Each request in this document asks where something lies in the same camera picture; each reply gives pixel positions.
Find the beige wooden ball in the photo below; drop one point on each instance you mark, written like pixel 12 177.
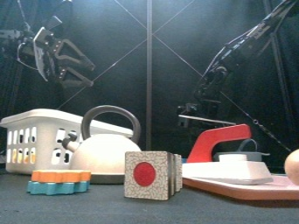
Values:
pixel 292 166

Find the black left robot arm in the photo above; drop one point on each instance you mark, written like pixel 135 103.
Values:
pixel 10 36

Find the vertical metal frame pole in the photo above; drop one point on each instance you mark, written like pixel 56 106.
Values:
pixel 148 73

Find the pink wooden tray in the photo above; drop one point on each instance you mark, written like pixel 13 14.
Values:
pixel 252 189

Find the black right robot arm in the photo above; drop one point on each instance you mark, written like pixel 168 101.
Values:
pixel 237 52

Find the white plastic laundry basket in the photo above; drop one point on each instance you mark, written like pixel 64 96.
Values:
pixel 35 140

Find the blue wooden gear block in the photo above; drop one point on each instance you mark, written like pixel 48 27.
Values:
pixel 56 188

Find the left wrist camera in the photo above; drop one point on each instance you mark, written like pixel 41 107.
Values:
pixel 53 22

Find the orange and teal gear toys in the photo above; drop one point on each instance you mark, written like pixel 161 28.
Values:
pixel 60 176

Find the grey toy pot lid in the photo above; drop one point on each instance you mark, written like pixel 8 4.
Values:
pixel 252 154

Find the yellow item inside basket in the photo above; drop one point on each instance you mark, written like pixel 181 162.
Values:
pixel 21 156

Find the patterned box with red circle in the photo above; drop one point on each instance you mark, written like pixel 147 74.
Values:
pixel 149 175

